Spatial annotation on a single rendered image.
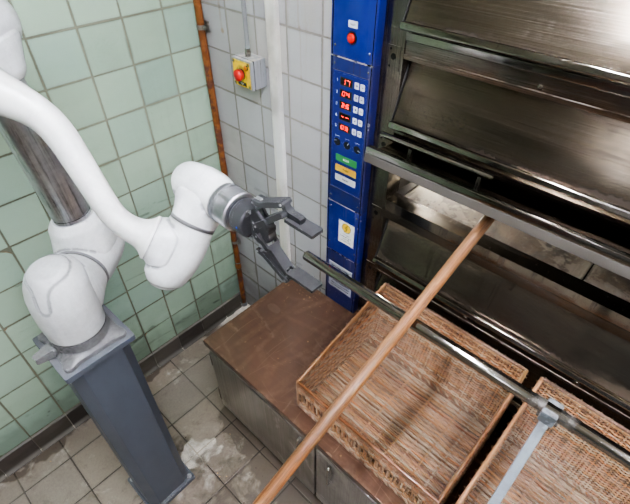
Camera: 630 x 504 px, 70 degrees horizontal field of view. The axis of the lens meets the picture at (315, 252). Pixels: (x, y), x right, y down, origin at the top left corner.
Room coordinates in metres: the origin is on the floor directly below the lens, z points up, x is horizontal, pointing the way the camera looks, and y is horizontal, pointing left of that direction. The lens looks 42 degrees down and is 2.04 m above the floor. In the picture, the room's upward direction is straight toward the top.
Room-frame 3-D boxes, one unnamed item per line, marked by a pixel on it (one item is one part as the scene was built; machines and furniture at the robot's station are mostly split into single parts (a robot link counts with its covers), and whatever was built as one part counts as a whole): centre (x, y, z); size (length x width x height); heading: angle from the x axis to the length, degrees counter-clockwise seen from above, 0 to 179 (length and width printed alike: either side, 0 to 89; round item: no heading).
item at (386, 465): (0.81, -0.30, 0.72); 0.56 x 0.49 x 0.28; 46
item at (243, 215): (0.72, 0.12, 1.48); 0.09 x 0.07 x 0.08; 47
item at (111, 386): (0.80, 0.66, 0.50); 0.21 x 0.21 x 1.00; 48
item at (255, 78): (1.61, 0.23, 1.46); 0.10 x 0.07 x 0.10; 47
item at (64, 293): (0.82, 0.66, 1.17); 0.18 x 0.16 x 0.22; 179
